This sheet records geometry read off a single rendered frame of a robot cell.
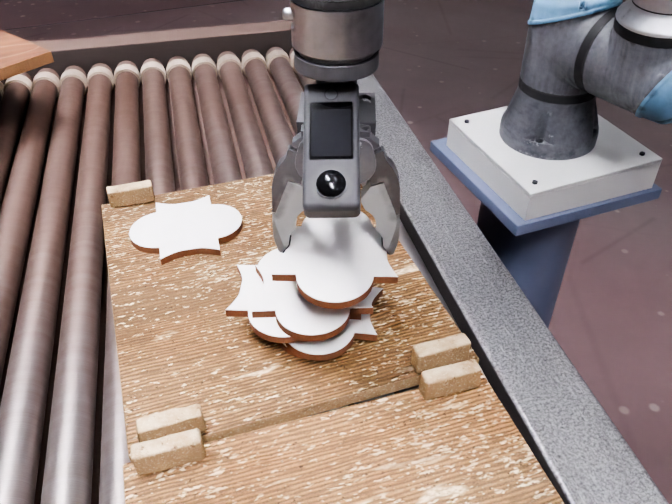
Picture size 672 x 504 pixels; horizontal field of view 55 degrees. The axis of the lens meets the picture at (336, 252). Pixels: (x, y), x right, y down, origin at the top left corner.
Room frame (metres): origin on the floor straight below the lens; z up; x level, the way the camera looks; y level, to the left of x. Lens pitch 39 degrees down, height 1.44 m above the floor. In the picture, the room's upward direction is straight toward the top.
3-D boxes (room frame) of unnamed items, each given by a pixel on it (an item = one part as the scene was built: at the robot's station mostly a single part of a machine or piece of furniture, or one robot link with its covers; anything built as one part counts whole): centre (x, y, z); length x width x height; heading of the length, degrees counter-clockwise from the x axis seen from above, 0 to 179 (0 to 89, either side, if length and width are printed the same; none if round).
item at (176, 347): (0.58, 0.08, 0.93); 0.41 x 0.35 x 0.02; 19
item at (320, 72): (0.53, 0.00, 1.17); 0.09 x 0.08 x 0.12; 178
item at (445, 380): (0.41, -0.11, 0.95); 0.06 x 0.02 x 0.03; 107
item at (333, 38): (0.52, 0.00, 1.25); 0.08 x 0.08 x 0.05
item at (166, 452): (0.33, 0.15, 0.95); 0.06 x 0.02 x 0.03; 107
